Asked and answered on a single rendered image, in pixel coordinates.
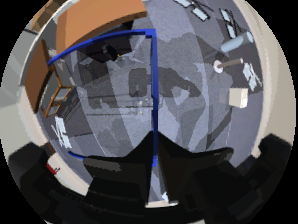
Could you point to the pale blue tapered cylinder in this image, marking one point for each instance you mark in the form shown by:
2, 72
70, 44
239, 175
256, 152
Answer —
236, 42

